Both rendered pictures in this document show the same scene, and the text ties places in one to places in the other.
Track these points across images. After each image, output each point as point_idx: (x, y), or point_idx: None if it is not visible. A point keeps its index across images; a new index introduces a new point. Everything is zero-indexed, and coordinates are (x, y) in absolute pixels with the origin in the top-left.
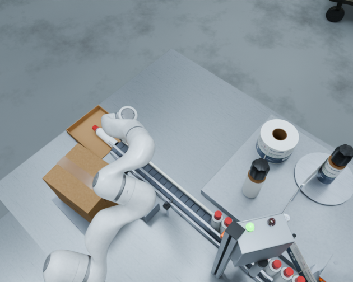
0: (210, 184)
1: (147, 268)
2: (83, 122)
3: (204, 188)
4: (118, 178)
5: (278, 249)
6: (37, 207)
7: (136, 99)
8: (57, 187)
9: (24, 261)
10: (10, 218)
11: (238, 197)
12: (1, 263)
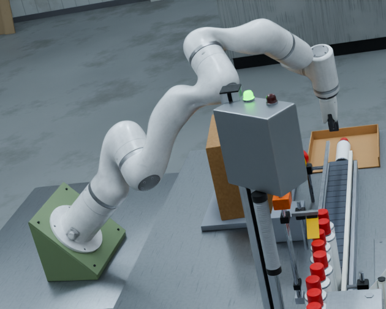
0: None
1: (217, 274)
2: (342, 137)
3: (379, 240)
4: (206, 37)
5: (257, 140)
6: (201, 180)
7: None
8: (212, 124)
9: (138, 209)
10: (172, 176)
11: None
12: (124, 201)
